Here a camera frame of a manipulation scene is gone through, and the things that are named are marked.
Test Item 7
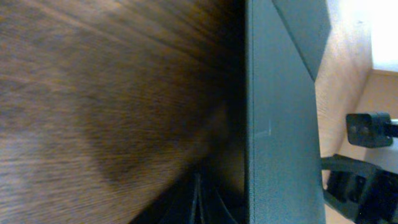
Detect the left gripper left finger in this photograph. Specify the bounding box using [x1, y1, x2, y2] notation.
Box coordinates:
[129, 174, 199, 224]

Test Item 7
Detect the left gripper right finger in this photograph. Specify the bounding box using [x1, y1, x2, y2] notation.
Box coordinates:
[197, 174, 245, 224]

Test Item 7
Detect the dark green box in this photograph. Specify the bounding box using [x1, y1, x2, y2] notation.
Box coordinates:
[245, 0, 331, 223]

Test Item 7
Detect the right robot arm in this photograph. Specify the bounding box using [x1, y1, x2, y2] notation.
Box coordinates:
[322, 154, 397, 224]

